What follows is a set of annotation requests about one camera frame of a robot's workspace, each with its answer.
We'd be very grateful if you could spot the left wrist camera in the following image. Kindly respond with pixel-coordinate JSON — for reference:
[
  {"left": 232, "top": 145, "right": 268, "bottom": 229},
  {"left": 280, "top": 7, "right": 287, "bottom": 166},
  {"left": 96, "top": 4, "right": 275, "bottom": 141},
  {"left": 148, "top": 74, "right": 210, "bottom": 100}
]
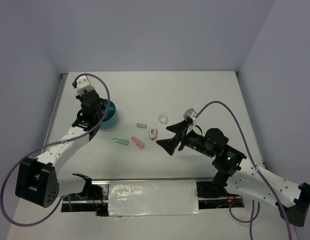
[{"left": 72, "top": 75, "right": 95, "bottom": 97}]

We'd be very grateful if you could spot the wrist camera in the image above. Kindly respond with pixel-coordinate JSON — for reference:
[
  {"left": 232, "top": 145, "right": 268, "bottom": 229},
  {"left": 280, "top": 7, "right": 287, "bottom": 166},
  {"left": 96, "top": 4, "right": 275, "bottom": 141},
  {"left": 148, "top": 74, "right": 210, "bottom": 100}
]
[
  {"left": 183, "top": 108, "right": 198, "bottom": 134},
  {"left": 72, "top": 75, "right": 95, "bottom": 97}
]

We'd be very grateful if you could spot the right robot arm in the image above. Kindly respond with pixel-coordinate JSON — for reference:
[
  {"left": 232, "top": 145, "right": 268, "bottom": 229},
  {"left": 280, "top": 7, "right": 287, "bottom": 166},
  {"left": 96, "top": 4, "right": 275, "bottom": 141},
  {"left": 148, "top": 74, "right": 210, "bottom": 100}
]
[{"left": 156, "top": 118, "right": 310, "bottom": 227}]

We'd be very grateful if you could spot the grey eraser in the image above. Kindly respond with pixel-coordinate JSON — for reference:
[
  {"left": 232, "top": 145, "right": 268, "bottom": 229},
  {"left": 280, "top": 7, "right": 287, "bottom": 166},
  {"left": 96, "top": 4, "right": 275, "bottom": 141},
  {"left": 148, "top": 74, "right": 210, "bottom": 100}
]
[{"left": 136, "top": 122, "right": 147, "bottom": 129}]

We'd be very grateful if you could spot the teal round divided container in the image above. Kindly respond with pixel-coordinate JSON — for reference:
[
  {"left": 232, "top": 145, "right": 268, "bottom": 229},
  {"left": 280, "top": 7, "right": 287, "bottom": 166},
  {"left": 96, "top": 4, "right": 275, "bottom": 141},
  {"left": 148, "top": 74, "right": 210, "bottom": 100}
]
[{"left": 100, "top": 101, "right": 118, "bottom": 130}]

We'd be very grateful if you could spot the clear tape roll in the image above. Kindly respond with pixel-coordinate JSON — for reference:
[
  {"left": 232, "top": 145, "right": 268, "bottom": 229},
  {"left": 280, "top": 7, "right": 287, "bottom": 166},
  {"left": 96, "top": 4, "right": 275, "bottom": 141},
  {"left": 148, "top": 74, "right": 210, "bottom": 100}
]
[{"left": 158, "top": 114, "right": 168, "bottom": 125}]

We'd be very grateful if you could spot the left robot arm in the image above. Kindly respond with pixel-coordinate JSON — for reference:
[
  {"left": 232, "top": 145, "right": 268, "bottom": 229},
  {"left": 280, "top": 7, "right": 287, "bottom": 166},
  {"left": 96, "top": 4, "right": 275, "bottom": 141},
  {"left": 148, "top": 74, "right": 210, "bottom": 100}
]
[{"left": 15, "top": 90, "right": 106, "bottom": 208}]

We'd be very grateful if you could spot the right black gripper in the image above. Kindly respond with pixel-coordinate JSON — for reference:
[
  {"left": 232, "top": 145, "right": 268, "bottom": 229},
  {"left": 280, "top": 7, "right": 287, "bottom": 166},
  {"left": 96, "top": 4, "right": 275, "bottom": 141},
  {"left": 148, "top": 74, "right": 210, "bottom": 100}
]
[{"left": 155, "top": 119, "right": 215, "bottom": 157}]

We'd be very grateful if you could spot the pink white mini stapler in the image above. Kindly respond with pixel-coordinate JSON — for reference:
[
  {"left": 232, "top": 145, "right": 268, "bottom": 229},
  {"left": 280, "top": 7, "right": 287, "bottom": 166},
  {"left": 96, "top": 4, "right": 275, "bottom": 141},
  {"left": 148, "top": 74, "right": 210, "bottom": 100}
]
[{"left": 148, "top": 128, "right": 158, "bottom": 141}]

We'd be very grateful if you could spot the green highlighter cap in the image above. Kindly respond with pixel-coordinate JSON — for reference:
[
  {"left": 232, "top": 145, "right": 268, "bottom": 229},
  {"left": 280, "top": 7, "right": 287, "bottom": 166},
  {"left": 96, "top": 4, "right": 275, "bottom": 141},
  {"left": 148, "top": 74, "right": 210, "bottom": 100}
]
[{"left": 112, "top": 138, "right": 130, "bottom": 146}]

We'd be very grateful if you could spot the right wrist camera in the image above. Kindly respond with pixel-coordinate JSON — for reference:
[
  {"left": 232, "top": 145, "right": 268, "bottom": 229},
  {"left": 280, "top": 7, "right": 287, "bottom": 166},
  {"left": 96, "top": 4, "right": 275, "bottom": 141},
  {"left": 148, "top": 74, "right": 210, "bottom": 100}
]
[{"left": 183, "top": 108, "right": 198, "bottom": 134}]

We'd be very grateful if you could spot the pink highlighter cap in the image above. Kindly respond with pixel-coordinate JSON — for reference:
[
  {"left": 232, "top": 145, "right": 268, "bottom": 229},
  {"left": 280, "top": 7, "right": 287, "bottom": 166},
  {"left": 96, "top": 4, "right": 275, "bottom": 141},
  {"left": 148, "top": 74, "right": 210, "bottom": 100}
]
[{"left": 131, "top": 136, "right": 145, "bottom": 149}]

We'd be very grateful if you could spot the silver foil base cover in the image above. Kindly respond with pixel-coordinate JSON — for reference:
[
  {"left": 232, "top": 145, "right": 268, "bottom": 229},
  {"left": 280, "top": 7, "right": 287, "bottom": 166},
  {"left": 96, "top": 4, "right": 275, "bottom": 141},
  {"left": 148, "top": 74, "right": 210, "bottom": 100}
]
[{"left": 108, "top": 179, "right": 200, "bottom": 217}]

